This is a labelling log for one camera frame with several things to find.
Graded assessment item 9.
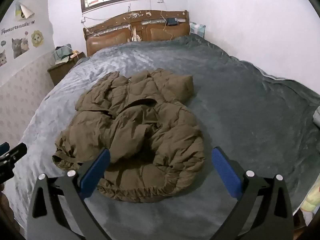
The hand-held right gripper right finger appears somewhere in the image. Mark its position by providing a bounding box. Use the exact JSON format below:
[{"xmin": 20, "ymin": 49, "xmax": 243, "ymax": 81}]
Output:
[{"xmin": 211, "ymin": 146, "xmax": 295, "ymax": 240}]

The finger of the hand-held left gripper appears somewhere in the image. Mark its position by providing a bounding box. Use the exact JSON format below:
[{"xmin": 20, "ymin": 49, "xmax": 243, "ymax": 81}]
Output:
[{"xmin": 0, "ymin": 142, "xmax": 28, "ymax": 184}]

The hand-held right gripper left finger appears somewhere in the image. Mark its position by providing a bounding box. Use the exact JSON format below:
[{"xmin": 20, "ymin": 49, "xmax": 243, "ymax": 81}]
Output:
[{"xmin": 26, "ymin": 147, "xmax": 111, "ymax": 240}]

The brown puffer jacket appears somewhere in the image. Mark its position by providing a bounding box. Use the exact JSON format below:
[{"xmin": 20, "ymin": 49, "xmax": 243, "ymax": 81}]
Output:
[{"xmin": 52, "ymin": 68, "xmax": 206, "ymax": 204}]

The grey plush bed blanket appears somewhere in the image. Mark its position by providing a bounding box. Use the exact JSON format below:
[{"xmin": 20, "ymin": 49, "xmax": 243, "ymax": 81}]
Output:
[{"xmin": 4, "ymin": 35, "xmax": 320, "ymax": 240}]

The wooden nightstand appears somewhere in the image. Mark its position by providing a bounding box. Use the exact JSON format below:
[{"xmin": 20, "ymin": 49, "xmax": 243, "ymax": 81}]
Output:
[{"xmin": 47, "ymin": 52, "xmax": 87, "ymax": 87}]

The patterned bed sheet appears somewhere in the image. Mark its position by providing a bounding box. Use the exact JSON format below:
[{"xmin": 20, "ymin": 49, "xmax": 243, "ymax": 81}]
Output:
[{"xmin": 299, "ymin": 180, "xmax": 320, "ymax": 213}]

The two grey cats sticker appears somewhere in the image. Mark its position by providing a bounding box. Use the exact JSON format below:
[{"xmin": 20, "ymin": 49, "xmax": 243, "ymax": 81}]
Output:
[{"xmin": 12, "ymin": 37, "xmax": 30, "ymax": 59}]

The light grey folded cloth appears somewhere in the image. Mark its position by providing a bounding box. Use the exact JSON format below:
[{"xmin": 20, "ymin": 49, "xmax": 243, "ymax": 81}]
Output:
[{"xmin": 312, "ymin": 106, "xmax": 320, "ymax": 131}]

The green cloth bag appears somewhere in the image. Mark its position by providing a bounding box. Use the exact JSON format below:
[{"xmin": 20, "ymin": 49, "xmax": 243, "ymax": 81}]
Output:
[{"xmin": 53, "ymin": 45, "xmax": 73, "ymax": 65}]

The yellow flower cat sticker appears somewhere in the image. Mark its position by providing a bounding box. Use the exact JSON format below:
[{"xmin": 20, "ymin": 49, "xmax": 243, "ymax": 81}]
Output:
[{"xmin": 31, "ymin": 30, "xmax": 44, "ymax": 47}]

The wooden bed headboard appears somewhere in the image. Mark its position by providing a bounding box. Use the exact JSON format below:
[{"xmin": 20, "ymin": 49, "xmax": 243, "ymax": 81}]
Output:
[{"xmin": 83, "ymin": 10, "xmax": 190, "ymax": 57}]

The plaid pillow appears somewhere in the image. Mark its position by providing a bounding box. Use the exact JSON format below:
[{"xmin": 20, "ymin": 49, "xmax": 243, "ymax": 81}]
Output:
[{"xmin": 189, "ymin": 22, "xmax": 206, "ymax": 38}]

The lettering wall sticker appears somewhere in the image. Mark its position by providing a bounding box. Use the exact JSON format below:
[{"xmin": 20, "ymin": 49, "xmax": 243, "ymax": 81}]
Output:
[{"xmin": 0, "ymin": 19, "xmax": 35, "ymax": 35}]

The peeling wall poster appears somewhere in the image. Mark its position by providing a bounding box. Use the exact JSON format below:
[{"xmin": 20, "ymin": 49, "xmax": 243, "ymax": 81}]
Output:
[{"xmin": 14, "ymin": 1, "xmax": 35, "ymax": 22}]

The orange cable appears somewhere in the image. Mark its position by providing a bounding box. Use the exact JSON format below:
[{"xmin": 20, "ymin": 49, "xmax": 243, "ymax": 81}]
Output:
[{"xmin": 161, "ymin": 10, "xmax": 173, "ymax": 40}]

